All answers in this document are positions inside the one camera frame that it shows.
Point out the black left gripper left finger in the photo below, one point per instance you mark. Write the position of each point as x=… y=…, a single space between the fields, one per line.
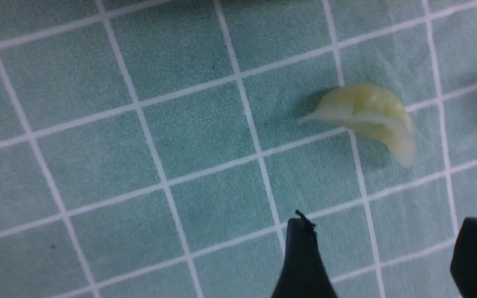
x=303 y=274

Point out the pale green dumpling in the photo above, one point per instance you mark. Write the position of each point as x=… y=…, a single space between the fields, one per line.
x=373 y=112

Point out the green checkered tablecloth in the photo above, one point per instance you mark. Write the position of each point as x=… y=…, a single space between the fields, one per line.
x=152 y=149

